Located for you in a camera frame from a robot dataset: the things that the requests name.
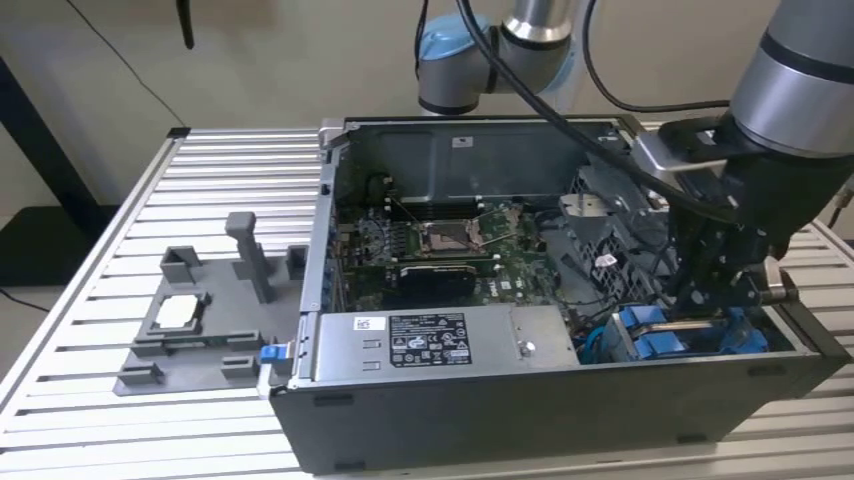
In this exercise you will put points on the hard disk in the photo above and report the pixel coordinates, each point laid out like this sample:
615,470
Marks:
640,319

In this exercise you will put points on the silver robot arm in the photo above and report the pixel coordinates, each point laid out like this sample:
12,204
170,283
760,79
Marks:
787,75

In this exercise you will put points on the metal disk bay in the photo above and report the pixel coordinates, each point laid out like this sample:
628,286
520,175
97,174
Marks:
613,345

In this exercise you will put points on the black RAM slot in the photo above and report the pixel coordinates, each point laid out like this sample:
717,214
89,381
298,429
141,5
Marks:
453,253
453,259
453,256
440,198
440,204
440,207
440,201

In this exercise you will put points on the silver cylindrical wrist fitting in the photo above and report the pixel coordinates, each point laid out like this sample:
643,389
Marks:
780,290

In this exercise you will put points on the perforated metal drive cage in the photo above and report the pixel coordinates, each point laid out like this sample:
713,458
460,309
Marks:
593,235

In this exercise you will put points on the green motherboard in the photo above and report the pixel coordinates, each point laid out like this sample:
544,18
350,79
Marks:
527,270

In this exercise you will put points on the grey metal power supply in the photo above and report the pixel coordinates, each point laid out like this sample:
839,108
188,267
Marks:
533,340

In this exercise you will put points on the CPU socket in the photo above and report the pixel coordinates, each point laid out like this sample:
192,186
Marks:
443,240

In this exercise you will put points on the black graphics card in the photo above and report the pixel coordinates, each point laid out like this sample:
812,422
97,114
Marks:
436,277

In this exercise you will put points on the thin metal locking lever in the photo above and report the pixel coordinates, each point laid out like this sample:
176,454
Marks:
408,213

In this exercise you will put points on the black grey PC case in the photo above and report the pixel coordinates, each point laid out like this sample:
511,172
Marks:
467,425

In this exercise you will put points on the blue case latch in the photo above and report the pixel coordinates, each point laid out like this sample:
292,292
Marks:
269,354

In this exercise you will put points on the grey parts rack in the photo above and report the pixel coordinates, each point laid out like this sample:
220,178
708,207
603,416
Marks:
213,300

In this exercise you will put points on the black table corner cap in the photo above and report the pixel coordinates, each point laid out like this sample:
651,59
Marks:
177,133

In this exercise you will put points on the silver CPU chip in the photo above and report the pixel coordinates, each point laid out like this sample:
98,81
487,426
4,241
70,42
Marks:
178,311

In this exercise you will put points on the black stand with base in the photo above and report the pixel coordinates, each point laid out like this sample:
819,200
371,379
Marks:
46,250

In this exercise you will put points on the wrist camera on silver bracket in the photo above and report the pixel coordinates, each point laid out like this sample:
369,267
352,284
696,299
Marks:
667,155

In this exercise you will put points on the silver metal bracket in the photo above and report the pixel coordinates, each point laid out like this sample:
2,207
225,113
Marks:
587,207

